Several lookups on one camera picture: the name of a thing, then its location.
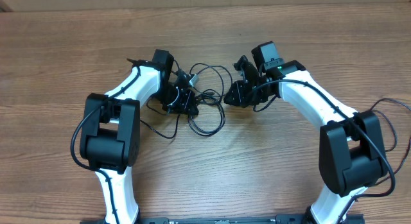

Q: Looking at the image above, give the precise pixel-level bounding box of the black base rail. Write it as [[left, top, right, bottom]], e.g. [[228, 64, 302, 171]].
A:
[[80, 212, 365, 224]]

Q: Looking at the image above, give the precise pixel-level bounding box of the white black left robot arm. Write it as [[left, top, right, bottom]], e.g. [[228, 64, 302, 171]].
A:
[[73, 49, 198, 223]]

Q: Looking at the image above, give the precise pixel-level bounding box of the black USB cable bundle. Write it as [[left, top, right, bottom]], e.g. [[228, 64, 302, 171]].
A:
[[139, 62, 233, 140]]

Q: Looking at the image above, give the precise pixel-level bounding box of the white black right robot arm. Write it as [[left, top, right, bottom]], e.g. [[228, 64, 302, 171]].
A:
[[223, 42, 392, 223]]

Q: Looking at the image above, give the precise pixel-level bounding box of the thin black separated USB cable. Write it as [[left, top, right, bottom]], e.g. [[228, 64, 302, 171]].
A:
[[368, 98, 411, 186]]

